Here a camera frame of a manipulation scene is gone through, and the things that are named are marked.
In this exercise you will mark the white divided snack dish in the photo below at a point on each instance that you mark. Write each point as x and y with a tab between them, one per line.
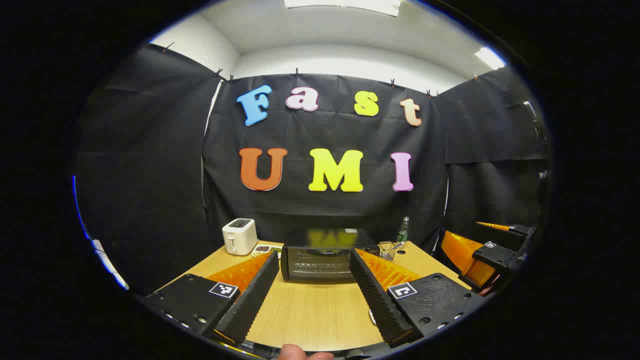
262	249

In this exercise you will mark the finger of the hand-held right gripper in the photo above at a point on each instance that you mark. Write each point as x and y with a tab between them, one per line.
495	256
520	230

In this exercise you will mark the white rectangular plate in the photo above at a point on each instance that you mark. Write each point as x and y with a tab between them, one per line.
372	316

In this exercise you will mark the clear green label water bottle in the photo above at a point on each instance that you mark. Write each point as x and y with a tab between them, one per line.
403	232

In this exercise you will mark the ceiling light panel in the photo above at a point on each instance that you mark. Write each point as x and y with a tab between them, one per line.
345	4
490	58

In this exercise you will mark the white toaster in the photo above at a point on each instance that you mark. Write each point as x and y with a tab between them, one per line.
239	236

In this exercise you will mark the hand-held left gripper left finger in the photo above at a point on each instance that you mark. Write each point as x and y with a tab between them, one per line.
250	300

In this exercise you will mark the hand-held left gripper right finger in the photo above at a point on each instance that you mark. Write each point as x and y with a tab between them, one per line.
377	300

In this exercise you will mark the black electric oven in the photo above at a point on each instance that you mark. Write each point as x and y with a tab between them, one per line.
320	257

